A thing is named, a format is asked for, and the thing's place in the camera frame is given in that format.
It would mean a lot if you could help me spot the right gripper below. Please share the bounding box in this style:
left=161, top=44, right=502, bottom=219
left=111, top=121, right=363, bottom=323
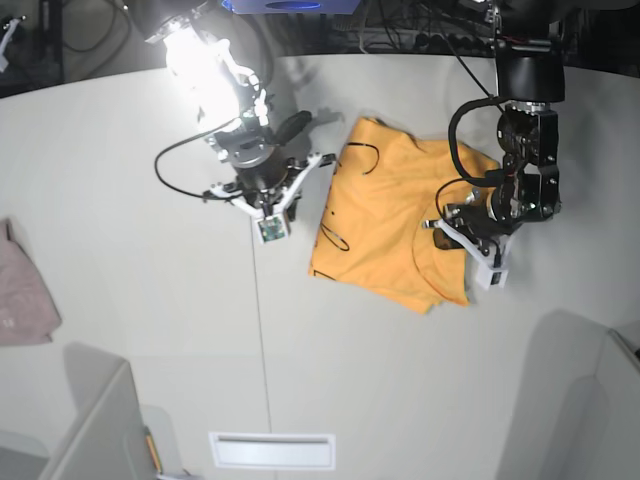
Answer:
left=201, top=144, right=336, bottom=220

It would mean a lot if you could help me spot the grey box corner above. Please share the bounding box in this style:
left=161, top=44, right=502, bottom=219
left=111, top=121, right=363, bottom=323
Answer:
left=38, top=358, right=194, bottom=480
left=590, top=330, right=639, bottom=480

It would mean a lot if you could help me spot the purple base unit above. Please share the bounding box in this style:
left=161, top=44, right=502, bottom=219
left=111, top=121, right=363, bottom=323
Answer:
left=220, top=0, right=361, bottom=15

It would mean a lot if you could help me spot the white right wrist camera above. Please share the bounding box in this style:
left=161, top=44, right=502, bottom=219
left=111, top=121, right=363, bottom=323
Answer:
left=255, top=213, right=290, bottom=244

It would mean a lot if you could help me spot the black power strip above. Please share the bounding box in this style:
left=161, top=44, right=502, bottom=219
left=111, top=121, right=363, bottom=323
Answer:
left=350, top=30, right=492, bottom=57

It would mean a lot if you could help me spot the grey box right corner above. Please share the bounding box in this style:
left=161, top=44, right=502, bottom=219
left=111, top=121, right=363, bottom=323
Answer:
left=590, top=330, right=639, bottom=480

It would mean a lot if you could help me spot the orange pencil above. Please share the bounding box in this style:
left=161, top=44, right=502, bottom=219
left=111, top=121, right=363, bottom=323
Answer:
left=145, top=433, right=163, bottom=474

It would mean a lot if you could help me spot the grey box left corner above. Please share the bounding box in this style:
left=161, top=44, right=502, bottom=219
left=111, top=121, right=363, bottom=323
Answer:
left=38, top=358, right=194, bottom=480

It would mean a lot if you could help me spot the orange yellow T-shirt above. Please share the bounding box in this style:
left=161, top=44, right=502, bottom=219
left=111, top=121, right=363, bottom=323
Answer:
left=308, top=117, right=471, bottom=314

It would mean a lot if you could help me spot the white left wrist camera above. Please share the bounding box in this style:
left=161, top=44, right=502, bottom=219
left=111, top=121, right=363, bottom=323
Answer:
left=475, top=264, right=509, bottom=290

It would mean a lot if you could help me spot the folded pink cloth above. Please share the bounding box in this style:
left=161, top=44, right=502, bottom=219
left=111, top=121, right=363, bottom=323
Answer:
left=1, top=219, right=62, bottom=347

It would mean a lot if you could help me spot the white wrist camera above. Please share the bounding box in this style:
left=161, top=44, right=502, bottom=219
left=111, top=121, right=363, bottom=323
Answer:
left=255, top=213, right=290, bottom=244
left=475, top=264, right=509, bottom=290

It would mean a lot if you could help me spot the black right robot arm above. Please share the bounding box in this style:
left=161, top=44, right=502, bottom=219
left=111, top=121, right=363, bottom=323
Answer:
left=124, top=1, right=334, bottom=222

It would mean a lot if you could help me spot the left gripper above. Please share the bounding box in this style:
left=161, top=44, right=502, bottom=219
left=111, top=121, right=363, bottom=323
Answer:
left=422, top=192, right=523, bottom=265

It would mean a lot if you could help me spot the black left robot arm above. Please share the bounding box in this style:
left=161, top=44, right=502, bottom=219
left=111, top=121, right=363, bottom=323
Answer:
left=430, top=1, right=565, bottom=268

